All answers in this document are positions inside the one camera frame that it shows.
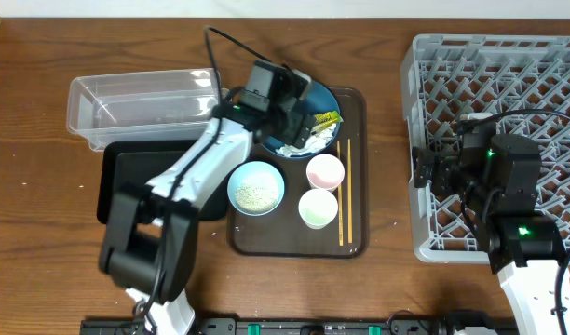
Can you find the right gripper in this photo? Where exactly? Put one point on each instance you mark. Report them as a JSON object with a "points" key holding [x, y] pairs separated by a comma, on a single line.
{"points": [[445, 164]]}

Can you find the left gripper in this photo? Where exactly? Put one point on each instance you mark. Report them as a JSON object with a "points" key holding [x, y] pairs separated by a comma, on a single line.
{"points": [[294, 134]]}

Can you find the pink cup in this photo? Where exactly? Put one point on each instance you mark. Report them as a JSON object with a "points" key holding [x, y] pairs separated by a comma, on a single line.
{"points": [[325, 171]]}

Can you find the green cup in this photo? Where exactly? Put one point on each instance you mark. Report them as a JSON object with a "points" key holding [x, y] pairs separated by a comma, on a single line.
{"points": [[318, 208]]}

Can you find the yellow snack wrapper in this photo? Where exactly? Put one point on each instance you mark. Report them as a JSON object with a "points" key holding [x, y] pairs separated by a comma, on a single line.
{"points": [[325, 120]]}

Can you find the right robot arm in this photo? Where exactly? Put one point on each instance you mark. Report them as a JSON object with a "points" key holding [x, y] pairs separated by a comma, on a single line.
{"points": [[495, 176]]}

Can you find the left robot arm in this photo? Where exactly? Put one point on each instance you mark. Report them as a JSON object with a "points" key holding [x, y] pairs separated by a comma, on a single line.
{"points": [[150, 242]]}

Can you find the clear plastic waste bin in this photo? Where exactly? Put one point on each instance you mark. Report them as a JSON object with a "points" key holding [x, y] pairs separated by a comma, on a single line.
{"points": [[144, 106]]}

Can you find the grey dishwasher rack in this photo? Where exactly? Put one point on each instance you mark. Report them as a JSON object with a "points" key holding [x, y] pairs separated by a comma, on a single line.
{"points": [[444, 76]]}

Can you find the dark blue bowl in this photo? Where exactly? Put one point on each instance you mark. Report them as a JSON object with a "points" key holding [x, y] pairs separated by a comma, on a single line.
{"points": [[320, 100]]}

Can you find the light blue rice bowl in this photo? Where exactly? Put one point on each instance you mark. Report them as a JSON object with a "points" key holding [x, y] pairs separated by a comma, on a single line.
{"points": [[255, 188]]}

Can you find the right wooden chopstick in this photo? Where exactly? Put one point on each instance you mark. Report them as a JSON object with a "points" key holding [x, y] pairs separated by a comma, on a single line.
{"points": [[349, 193]]}

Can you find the wooden chopstick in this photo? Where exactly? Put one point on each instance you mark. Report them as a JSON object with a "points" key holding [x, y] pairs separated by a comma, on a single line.
{"points": [[349, 193], [340, 202]]}

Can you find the left wooden chopstick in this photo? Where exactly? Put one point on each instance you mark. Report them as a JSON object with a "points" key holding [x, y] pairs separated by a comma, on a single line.
{"points": [[340, 202]]}

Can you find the brown serving tray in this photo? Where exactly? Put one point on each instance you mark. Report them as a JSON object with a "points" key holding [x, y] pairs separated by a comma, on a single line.
{"points": [[282, 232]]}

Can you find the black tray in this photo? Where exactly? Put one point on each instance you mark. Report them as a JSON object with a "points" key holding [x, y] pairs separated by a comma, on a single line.
{"points": [[134, 162]]}

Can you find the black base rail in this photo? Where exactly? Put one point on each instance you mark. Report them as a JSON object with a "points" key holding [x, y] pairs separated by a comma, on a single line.
{"points": [[229, 326]]}

